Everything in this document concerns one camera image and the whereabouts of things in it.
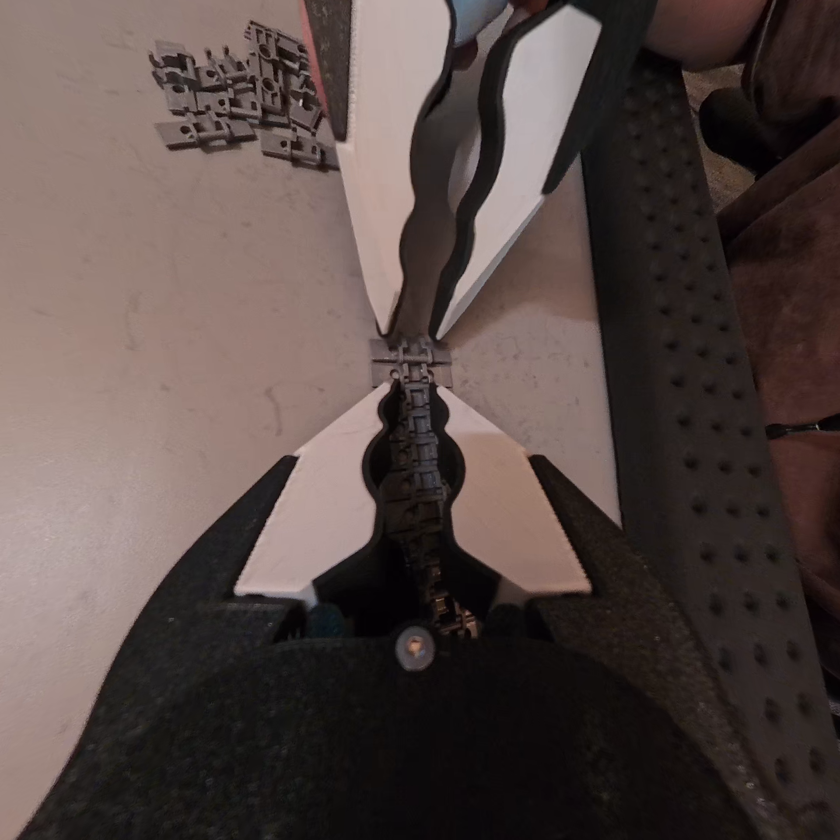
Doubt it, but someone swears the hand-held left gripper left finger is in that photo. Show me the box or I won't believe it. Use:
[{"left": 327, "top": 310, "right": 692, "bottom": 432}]
[{"left": 234, "top": 384, "right": 401, "bottom": 605}]

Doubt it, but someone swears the person's right forearm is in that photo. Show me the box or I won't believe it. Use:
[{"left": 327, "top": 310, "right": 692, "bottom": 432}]
[{"left": 640, "top": 0, "right": 769, "bottom": 71}]

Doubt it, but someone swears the single grey track link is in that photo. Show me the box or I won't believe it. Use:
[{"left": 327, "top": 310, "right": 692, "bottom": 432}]
[{"left": 369, "top": 335, "right": 455, "bottom": 366}]

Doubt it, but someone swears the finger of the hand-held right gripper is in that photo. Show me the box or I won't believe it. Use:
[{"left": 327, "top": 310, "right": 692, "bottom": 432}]
[
  {"left": 430, "top": 2, "right": 603, "bottom": 341},
  {"left": 341, "top": 0, "right": 460, "bottom": 337}
]

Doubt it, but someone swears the black strap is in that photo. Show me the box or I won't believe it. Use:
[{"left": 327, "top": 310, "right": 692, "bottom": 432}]
[{"left": 764, "top": 413, "right": 840, "bottom": 439}]

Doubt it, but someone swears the pile of grey links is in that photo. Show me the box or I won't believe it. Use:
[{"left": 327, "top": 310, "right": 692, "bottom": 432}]
[{"left": 150, "top": 20, "right": 341, "bottom": 173}]

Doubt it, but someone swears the grey desk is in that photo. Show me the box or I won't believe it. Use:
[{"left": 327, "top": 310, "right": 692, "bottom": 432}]
[{"left": 0, "top": 0, "right": 621, "bottom": 834}]

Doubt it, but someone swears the black perforated pad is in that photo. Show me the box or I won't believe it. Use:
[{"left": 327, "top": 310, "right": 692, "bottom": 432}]
[{"left": 581, "top": 52, "right": 840, "bottom": 840}]

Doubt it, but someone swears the grey toy track chain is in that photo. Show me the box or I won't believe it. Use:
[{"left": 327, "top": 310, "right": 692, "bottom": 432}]
[{"left": 371, "top": 361, "right": 476, "bottom": 641}]

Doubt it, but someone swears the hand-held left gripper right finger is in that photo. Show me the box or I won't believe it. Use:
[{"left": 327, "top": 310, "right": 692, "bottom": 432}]
[{"left": 433, "top": 384, "right": 592, "bottom": 605}]

